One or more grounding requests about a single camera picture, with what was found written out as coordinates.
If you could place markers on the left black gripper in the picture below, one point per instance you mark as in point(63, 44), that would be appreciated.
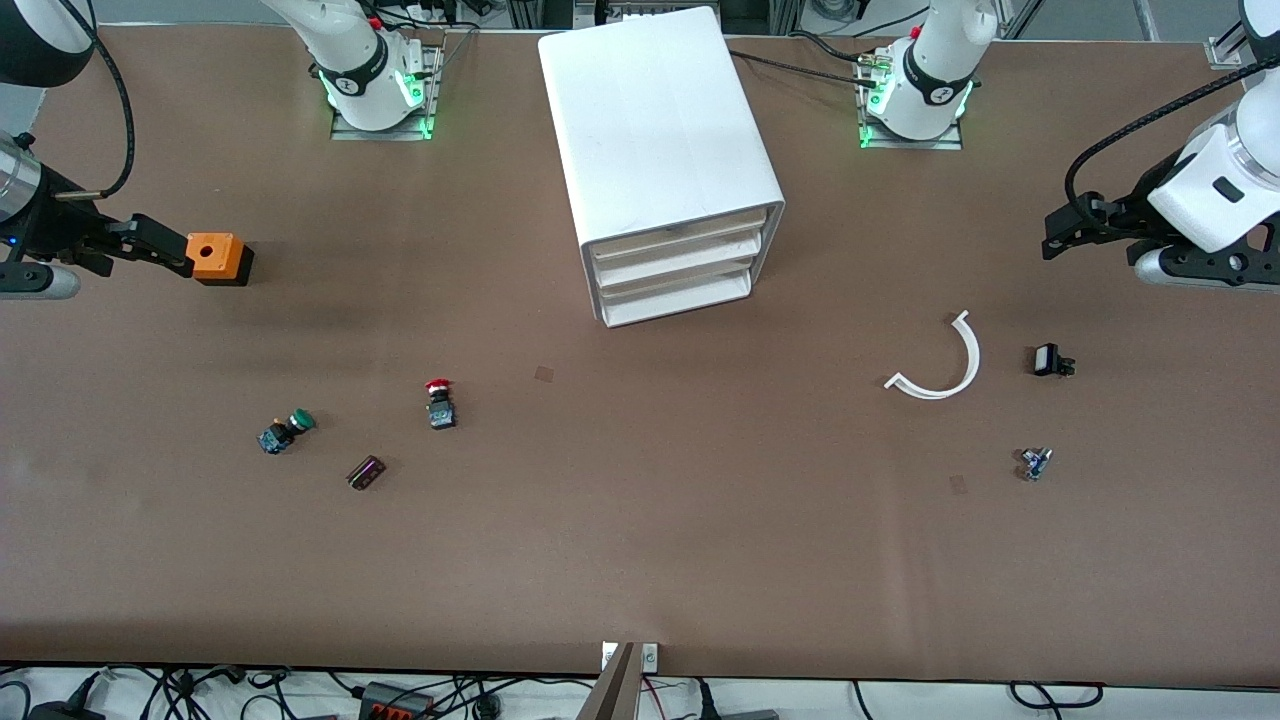
point(1127, 212)

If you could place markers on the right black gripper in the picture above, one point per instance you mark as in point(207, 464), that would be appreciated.
point(50, 228)

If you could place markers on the red push button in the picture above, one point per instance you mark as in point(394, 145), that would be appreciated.
point(441, 405)

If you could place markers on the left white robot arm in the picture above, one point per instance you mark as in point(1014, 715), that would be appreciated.
point(935, 60)

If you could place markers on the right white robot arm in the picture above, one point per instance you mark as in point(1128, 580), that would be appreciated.
point(350, 50)

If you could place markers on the green push button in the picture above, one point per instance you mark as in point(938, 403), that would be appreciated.
point(285, 432)

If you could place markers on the white drawer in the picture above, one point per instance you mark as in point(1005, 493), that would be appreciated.
point(680, 298)
point(680, 240)
point(680, 267)

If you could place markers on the white drawer cabinet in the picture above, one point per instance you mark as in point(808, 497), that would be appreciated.
point(650, 120)

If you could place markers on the orange box with hole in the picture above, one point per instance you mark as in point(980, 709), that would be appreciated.
point(215, 258)

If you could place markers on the white curved plastic piece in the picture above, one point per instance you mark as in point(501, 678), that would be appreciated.
point(972, 360)

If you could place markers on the small blue electronic component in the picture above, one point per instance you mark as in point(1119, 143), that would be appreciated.
point(1034, 463)

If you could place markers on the maroon cylindrical capacitor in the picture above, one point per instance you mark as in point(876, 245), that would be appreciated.
point(366, 473)

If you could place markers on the black power plug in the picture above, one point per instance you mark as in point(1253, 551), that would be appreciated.
point(65, 711)

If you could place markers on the black orange power strip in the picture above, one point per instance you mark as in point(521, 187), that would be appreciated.
point(395, 700)

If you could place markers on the black switch with white face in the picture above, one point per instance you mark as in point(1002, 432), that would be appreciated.
point(1048, 359)

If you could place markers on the metal corner bracket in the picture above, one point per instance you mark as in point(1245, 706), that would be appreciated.
point(1230, 45)

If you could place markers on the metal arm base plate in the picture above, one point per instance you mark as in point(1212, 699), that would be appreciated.
point(435, 95)
point(868, 135)

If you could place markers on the wooden camera post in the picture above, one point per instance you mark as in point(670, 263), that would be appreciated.
point(612, 690)

